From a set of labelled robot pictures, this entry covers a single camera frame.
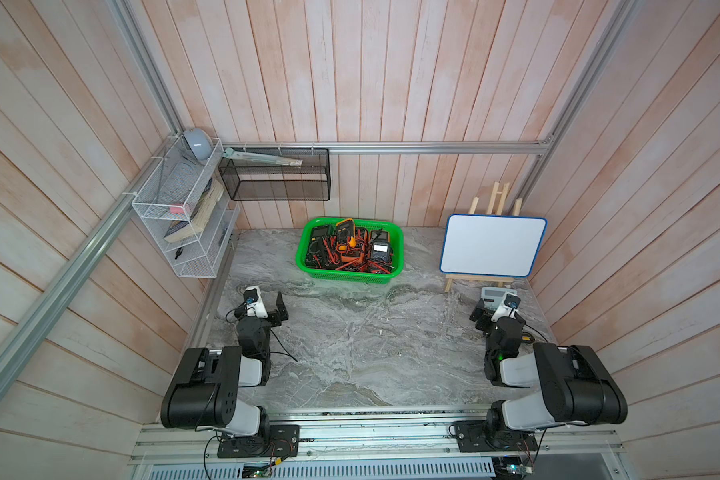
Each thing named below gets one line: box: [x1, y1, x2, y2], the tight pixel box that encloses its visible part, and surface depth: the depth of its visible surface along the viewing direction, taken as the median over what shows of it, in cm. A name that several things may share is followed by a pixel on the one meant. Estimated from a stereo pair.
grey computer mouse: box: [183, 128, 213, 161], surface depth 85 cm
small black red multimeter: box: [370, 230, 392, 263], surface depth 100 cm
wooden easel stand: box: [444, 182, 523, 293], surface depth 90 cm
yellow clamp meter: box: [336, 218, 357, 251], surface depth 103 cm
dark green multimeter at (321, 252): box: [306, 224, 337, 268], surface depth 103 cm
